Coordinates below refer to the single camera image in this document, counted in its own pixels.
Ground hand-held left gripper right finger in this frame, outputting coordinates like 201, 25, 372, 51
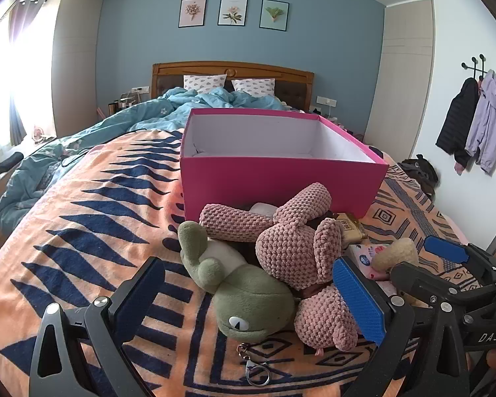
333, 256, 472, 397

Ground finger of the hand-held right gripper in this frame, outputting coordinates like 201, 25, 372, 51
391, 261, 496, 302
424, 236, 496, 286

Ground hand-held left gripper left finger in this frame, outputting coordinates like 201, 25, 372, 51
29, 257, 166, 397

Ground cream plush toy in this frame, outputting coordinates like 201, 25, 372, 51
372, 238, 420, 274

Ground pink printed tissue pack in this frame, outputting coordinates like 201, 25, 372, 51
347, 243, 393, 282

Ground yellow tissue pack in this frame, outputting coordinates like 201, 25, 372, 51
335, 212, 366, 244

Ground pink knitted plush toy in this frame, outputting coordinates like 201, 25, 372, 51
199, 182, 360, 352

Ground green frog plush toy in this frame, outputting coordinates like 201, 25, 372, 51
178, 220, 296, 387

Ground pink cardboard box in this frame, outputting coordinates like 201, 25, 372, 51
180, 108, 390, 221

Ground orange patterned blanket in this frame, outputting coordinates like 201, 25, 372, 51
0, 126, 486, 397

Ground dark backpack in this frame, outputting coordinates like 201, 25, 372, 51
397, 154, 439, 195

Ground black jacket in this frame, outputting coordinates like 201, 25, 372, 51
435, 76, 480, 166

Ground lilac jacket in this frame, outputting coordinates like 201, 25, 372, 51
465, 69, 496, 174

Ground beige built-in wardrobe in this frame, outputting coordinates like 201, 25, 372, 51
52, 0, 104, 137
364, 0, 434, 162

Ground black pouch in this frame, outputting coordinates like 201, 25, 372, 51
0, 152, 24, 174

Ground light blue duvet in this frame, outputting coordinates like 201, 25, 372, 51
0, 87, 298, 232

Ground purple curtain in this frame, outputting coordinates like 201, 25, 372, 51
8, 4, 27, 145

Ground white patterned pillow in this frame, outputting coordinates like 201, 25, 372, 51
184, 74, 228, 94
231, 78, 276, 97

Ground wooden headboard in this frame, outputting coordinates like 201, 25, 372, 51
152, 62, 315, 110

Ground framed pink flower picture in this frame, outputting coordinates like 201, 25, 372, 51
179, 0, 208, 28

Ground framed green plant picture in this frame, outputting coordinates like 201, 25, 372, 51
260, 0, 291, 31

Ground framed white flower picture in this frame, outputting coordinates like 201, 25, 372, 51
218, 0, 248, 26

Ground black wall coat hooks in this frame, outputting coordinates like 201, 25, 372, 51
462, 55, 489, 79

